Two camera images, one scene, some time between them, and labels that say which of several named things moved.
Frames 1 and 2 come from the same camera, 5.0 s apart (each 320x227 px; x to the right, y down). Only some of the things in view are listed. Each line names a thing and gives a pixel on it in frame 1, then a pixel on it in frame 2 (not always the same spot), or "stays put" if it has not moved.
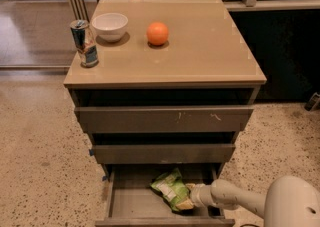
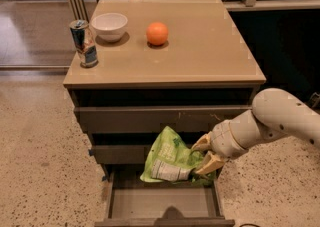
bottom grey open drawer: x=131 y=202 stays put
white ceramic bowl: x=110 y=27 stays put
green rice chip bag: x=171 y=187 to x=171 y=158
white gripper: x=199 y=195 to x=222 y=140
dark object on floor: x=313 y=101 stays put
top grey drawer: x=168 y=119 stays put
